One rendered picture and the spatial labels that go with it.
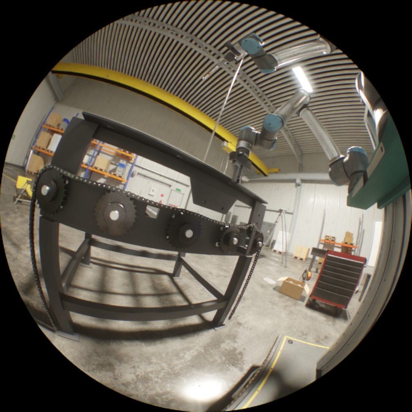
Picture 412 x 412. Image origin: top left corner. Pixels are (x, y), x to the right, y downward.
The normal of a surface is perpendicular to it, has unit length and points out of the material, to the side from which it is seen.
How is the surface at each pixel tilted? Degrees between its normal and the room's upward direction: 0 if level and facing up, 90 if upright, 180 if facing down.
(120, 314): 90
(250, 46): 175
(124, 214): 90
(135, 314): 90
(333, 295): 90
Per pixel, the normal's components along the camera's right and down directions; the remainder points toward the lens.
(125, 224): 0.56, 0.10
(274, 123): -0.24, -0.07
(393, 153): -0.29, 0.96
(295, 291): -0.75, -0.27
